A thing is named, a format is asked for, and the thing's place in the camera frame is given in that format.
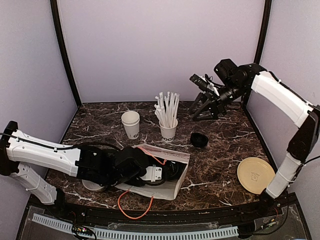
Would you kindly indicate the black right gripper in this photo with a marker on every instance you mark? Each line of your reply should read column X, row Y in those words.
column 217, row 107

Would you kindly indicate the stack of black cup lids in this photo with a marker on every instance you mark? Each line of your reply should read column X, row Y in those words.
column 199, row 140

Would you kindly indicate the black coffee cup lid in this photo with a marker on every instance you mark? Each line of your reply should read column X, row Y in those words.
column 173, row 170

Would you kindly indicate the stack of white paper cups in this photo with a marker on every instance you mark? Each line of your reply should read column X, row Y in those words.
column 131, row 122

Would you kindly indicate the white paper takeout bag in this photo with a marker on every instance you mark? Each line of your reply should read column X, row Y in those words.
column 162, row 190

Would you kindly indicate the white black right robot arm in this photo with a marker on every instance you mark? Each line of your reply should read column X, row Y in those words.
column 277, row 110

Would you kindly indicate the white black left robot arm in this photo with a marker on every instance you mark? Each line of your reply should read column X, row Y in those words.
column 86, row 161

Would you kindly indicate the bundle of white wrapped straws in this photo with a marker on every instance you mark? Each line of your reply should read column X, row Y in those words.
column 166, row 108

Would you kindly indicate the white cup holding straws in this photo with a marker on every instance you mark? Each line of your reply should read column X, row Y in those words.
column 168, row 133

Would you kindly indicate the cream yellow plate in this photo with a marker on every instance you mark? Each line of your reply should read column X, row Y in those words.
column 255, row 174

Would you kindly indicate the white ceramic bowl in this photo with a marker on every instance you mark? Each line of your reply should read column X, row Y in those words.
column 93, row 187

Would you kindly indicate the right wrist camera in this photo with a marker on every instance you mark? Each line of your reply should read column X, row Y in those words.
column 203, row 84

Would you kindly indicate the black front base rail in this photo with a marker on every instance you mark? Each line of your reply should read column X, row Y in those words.
column 282, row 220

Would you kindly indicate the black right frame post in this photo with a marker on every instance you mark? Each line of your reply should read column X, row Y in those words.
column 263, row 31

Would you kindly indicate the white slotted cable duct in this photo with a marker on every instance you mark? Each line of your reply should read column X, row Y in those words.
column 121, row 231

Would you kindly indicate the black corner frame post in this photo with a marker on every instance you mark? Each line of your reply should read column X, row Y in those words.
column 61, row 43

